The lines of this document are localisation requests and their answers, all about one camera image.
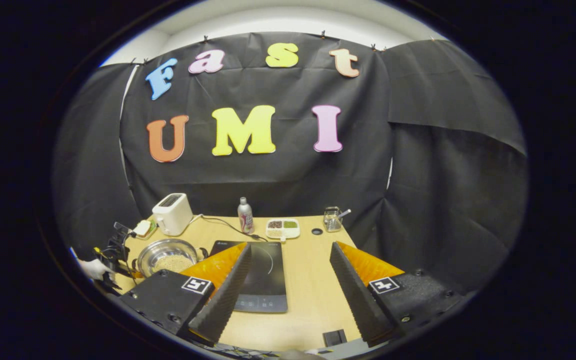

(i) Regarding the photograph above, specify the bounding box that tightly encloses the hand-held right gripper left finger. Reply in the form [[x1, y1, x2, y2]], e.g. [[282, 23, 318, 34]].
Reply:
[[113, 242, 253, 347]]

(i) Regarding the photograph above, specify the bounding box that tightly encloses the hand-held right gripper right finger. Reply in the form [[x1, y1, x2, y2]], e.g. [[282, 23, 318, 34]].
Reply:
[[330, 241, 469, 349]]

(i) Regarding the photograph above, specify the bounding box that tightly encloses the pile of soybeans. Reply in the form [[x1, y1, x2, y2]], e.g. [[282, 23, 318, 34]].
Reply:
[[153, 254, 195, 273]]

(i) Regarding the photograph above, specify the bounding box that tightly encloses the steel pot with black handle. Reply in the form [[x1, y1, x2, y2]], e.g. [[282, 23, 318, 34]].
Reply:
[[130, 238, 210, 279]]

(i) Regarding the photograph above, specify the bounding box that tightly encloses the black induction cooktop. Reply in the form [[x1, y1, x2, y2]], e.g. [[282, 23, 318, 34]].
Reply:
[[209, 240, 289, 314]]

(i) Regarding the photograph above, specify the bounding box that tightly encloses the small black box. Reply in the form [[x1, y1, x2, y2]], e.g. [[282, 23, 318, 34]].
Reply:
[[323, 329, 348, 347]]

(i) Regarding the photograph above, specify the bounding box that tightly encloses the white toaster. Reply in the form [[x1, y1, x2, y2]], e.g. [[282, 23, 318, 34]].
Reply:
[[151, 193, 194, 237]]

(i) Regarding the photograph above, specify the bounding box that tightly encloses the silver patterned drink bottle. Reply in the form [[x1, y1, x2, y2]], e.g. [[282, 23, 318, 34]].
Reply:
[[237, 196, 255, 235]]

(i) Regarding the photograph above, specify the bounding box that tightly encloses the white divided bean tray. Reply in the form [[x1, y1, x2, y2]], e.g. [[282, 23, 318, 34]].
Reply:
[[265, 218, 301, 241]]

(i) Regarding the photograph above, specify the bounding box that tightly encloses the black power cable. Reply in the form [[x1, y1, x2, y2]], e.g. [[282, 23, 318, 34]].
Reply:
[[203, 216, 269, 242]]

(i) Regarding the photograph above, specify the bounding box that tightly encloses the wire mesh utensil basket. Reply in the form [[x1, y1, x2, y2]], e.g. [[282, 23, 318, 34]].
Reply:
[[323, 206, 344, 233]]

